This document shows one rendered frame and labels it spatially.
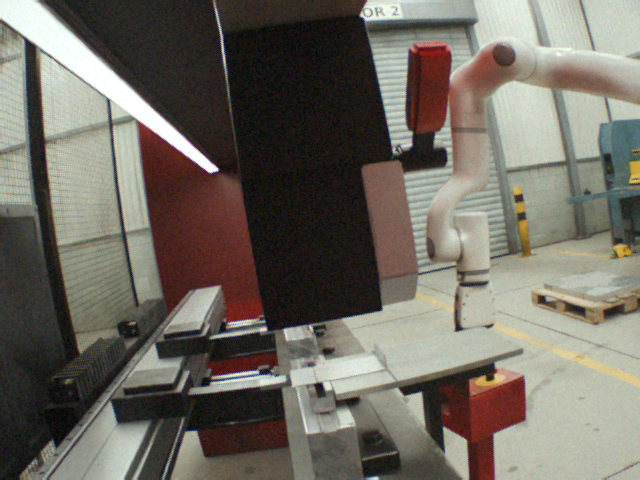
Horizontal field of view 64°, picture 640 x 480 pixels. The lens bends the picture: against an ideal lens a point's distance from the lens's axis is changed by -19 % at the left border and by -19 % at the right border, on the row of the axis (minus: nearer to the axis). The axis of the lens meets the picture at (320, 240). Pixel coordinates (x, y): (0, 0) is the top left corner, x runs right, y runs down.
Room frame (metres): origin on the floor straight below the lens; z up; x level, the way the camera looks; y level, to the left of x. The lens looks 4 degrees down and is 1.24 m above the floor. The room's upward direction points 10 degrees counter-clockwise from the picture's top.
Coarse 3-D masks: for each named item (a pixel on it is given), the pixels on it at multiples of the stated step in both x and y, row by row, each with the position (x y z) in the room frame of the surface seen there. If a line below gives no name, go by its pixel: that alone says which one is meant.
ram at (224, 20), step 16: (224, 0) 0.26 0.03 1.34; (240, 0) 0.27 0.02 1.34; (256, 0) 0.27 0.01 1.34; (272, 0) 0.28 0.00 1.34; (288, 0) 0.28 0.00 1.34; (304, 0) 0.28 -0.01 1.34; (320, 0) 0.29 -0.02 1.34; (336, 0) 0.29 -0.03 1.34; (352, 0) 0.29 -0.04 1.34; (224, 16) 0.29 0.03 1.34; (240, 16) 0.29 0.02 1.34; (256, 16) 0.30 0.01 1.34; (272, 16) 0.30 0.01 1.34; (288, 16) 0.31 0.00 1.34; (304, 16) 0.31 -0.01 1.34; (320, 16) 0.32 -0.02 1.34; (336, 16) 0.32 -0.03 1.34; (352, 16) 0.33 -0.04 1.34; (224, 32) 0.31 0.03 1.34
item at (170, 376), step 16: (160, 368) 0.85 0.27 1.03; (176, 368) 0.84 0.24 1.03; (128, 384) 0.77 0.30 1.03; (144, 384) 0.76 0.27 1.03; (160, 384) 0.76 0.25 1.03; (176, 384) 0.78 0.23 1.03; (192, 384) 0.86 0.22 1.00; (224, 384) 0.83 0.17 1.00; (240, 384) 0.82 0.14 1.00; (256, 384) 0.81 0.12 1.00; (272, 384) 0.80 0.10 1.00; (288, 384) 0.80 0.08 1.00; (112, 400) 0.74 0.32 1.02; (128, 400) 0.74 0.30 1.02; (144, 400) 0.75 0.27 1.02; (160, 400) 0.75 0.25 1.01; (176, 400) 0.75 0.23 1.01; (192, 400) 0.82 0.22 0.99; (128, 416) 0.74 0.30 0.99; (144, 416) 0.75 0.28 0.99; (160, 416) 0.75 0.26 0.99; (176, 416) 0.75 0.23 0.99
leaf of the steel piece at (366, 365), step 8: (376, 344) 0.87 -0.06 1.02; (376, 352) 0.87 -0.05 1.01; (352, 360) 0.87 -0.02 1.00; (360, 360) 0.87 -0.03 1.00; (368, 360) 0.86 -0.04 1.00; (376, 360) 0.85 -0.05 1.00; (384, 360) 0.80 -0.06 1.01; (320, 368) 0.86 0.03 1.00; (328, 368) 0.85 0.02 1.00; (336, 368) 0.84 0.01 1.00; (344, 368) 0.84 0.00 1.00; (352, 368) 0.83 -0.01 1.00; (360, 368) 0.82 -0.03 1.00; (368, 368) 0.82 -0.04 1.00; (376, 368) 0.81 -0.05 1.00; (384, 368) 0.80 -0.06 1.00; (320, 376) 0.82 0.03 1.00; (328, 376) 0.81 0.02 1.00; (336, 376) 0.80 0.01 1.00; (344, 376) 0.80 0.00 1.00; (352, 376) 0.79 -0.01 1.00
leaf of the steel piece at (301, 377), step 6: (294, 372) 0.86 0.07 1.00; (300, 372) 0.85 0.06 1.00; (306, 372) 0.85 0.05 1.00; (312, 372) 0.84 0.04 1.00; (294, 378) 0.83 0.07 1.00; (300, 378) 0.82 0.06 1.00; (306, 378) 0.82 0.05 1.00; (312, 378) 0.81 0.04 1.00; (294, 384) 0.79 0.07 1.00; (300, 384) 0.79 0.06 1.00; (306, 384) 0.79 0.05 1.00
